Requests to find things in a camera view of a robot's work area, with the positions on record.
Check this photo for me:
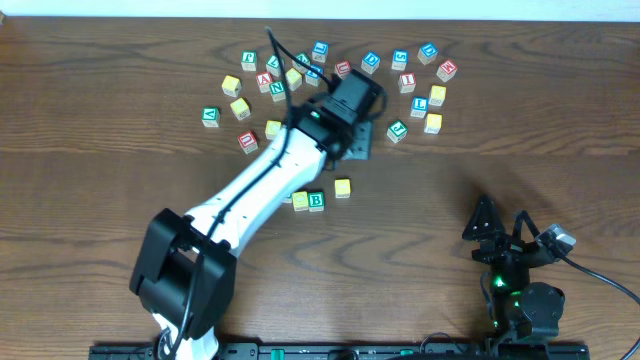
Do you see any green J block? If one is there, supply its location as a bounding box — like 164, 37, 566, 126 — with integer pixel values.
387, 120, 408, 144

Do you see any red U block upper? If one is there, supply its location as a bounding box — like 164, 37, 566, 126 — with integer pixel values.
334, 61, 352, 79

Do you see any blue block top centre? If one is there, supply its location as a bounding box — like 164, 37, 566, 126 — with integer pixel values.
312, 41, 329, 63

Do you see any yellow block lower left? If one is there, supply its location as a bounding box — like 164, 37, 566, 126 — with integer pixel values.
230, 98, 251, 121

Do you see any blue S block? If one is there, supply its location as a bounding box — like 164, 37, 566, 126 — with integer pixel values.
391, 49, 409, 71

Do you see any red u block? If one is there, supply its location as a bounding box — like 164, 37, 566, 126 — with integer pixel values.
334, 61, 352, 79
237, 131, 259, 154

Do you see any green N block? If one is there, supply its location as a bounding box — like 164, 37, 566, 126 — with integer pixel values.
269, 81, 286, 102

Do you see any red M block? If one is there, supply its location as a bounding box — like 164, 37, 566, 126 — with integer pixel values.
436, 59, 458, 82

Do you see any yellow block near N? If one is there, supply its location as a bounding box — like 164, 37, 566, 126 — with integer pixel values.
285, 68, 303, 91

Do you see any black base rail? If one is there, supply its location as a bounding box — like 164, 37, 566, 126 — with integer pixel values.
88, 342, 590, 360

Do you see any red A block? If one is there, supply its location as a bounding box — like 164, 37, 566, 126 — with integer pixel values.
256, 72, 273, 93

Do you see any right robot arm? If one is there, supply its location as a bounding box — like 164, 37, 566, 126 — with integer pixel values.
462, 195, 565, 351

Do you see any yellow K block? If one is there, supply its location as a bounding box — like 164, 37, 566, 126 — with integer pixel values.
429, 85, 447, 107

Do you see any blue D block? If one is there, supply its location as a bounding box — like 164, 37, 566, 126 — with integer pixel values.
361, 51, 381, 75

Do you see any green Z block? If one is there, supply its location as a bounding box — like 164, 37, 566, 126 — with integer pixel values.
292, 52, 311, 74

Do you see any yellow O block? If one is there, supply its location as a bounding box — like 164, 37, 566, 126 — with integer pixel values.
291, 191, 309, 212
334, 178, 352, 198

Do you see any yellow block far left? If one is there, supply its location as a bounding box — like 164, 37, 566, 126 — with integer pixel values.
221, 75, 242, 98

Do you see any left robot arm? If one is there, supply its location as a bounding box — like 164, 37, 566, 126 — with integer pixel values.
129, 71, 387, 359

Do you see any red U block lower left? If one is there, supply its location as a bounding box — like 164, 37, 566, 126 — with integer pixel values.
237, 131, 259, 154

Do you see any green V block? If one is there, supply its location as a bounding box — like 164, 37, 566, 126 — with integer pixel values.
201, 107, 220, 128

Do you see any red I block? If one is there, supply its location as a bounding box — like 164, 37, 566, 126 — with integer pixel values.
398, 72, 416, 93

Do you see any green L block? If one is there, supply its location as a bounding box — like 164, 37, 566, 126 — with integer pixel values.
266, 55, 282, 77

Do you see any yellow G block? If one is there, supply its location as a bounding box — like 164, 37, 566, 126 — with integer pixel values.
424, 113, 443, 134

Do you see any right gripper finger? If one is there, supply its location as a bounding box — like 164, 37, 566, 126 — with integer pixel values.
462, 195, 505, 242
511, 210, 540, 244

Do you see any yellow block above red pair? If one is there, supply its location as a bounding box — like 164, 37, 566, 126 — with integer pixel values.
265, 120, 282, 140

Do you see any blue L block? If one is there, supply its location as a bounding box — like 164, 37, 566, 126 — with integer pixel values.
410, 97, 429, 119

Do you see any blue P block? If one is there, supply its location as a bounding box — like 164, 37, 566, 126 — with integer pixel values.
305, 64, 324, 87

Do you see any green B block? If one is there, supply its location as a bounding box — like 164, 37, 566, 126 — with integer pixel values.
308, 192, 325, 212

